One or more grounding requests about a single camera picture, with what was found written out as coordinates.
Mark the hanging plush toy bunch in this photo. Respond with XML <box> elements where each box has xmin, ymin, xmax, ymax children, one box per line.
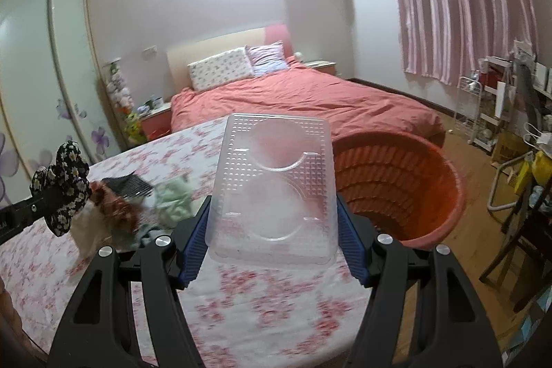
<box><xmin>103</xmin><ymin>60</ymin><xmax>143</xmax><ymax>145</ymax></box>

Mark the white tube frame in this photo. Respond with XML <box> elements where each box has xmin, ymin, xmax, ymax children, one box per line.
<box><xmin>487</xmin><ymin>152</ymin><xmax>535</xmax><ymax>216</ymax></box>

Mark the yellow bag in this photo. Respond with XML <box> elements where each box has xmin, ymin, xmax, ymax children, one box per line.
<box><xmin>513</xmin><ymin>150</ymin><xmax>552</xmax><ymax>196</ymax></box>

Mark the white floral pillow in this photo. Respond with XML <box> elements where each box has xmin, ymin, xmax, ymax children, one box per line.
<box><xmin>187</xmin><ymin>47</ymin><xmax>255</xmax><ymax>91</ymax></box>

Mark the pale green cloth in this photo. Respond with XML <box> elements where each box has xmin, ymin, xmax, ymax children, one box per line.
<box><xmin>152</xmin><ymin>177</ymin><xmax>196</xmax><ymax>229</ymax></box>

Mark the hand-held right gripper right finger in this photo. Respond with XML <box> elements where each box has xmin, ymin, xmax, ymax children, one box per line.
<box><xmin>336</xmin><ymin>193</ymin><xmax>503</xmax><ymax>368</ymax></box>

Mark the dark wooden chair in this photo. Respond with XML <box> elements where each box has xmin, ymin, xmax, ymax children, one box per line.
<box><xmin>479</xmin><ymin>174</ymin><xmax>552</xmax><ymax>312</ymax></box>

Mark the white wire rack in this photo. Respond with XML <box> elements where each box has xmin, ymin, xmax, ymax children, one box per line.
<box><xmin>454</xmin><ymin>76</ymin><xmax>483</xmax><ymax>145</ymax></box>

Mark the beige pink headboard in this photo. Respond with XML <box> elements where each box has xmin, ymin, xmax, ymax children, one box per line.
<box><xmin>166</xmin><ymin>23</ymin><xmax>296</xmax><ymax>90</ymax></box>

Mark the bed with salmon duvet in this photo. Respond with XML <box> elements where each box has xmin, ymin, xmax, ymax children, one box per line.
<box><xmin>170</xmin><ymin>55</ymin><xmax>446</xmax><ymax>147</ymax></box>

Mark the wooden nightstand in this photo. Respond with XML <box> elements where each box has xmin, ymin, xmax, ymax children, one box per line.
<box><xmin>307</xmin><ymin>60</ymin><xmax>337</xmax><ymax>76</ymax></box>

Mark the cluttered desk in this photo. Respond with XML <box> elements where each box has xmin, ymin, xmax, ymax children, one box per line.
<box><xmin>513</xmin><ymin>40</ymin><xmax>552</xmax><ymax>162</ymax></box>

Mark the pale blue cloth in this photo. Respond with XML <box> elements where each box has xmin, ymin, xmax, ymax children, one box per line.
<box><xmin>137</xmin><ymin>222</ymin><xmax>173</xmax><ymax>250</ymax></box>

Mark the glass door wardrobe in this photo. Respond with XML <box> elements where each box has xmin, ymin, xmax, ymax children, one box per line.
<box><xmin>0</xmin><ymin>0</ymin><xmax>126</xmax><ymax>209</ymax></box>

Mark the pink white nightstand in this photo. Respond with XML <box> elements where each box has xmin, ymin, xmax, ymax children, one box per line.
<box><xmin>137</xmin><ymin>101</ymin><xmax>173</xmax><ymax>142</ymax></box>

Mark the black mesh mat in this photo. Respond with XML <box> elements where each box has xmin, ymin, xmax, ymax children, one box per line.
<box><xmin>103</xmin><ymin>174</ymin><xmax>155</xmax><ymax>201</ymax></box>

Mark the clear plastic tray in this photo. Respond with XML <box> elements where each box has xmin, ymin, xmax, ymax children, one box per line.
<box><xmin>205</xmin><ymin>113</ymin><xmax>339</xmax><ymax>266</ymax></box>

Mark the white storage cart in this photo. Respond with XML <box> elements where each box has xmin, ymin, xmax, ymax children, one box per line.
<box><xmin>474</xmin><ymin>57</ymin><xmax>518</xmax><ymax>155</ymax></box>

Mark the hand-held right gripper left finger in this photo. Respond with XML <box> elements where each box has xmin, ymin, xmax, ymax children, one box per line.
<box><xmin>47</xmin><ymin>195</ymin><xmax>213</xmax><ymax>368</ymax></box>

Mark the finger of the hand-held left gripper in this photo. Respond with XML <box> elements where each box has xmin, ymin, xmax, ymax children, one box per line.
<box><xmin>0</xmin><ymin>188</ymin><xmax>61</xmax><ymax>243</ymax></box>

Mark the red plastic basket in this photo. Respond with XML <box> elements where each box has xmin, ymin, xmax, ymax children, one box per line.
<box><xmin>332</xmin><ymin>131</ymin><xmax>467</xmax><ymax>250</ymax></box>

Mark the pink striped pillow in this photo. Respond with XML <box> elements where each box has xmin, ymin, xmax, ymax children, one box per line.
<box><xmin>245</xmin><ymin>41</ymin><xmax>290</xmax><ymax>76</ymax></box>

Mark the pink floral tablecloth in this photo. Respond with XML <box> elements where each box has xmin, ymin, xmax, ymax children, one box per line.
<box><xmin>0</xmin><ymin>119</ymin><xmax>374</xmax><ymax>368</ymax></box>

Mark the pink curtain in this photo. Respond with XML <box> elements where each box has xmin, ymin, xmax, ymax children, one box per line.
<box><xmin>377</xmin><ymin>0</ymin><xmax>548</xmax><ymax>88</ymax></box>

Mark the black floral scrunchie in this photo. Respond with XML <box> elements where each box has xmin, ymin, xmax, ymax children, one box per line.
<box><xmin>29</xmin><ymin>140</ymin><xmax>92</xmax><ymax>237</ymax></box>

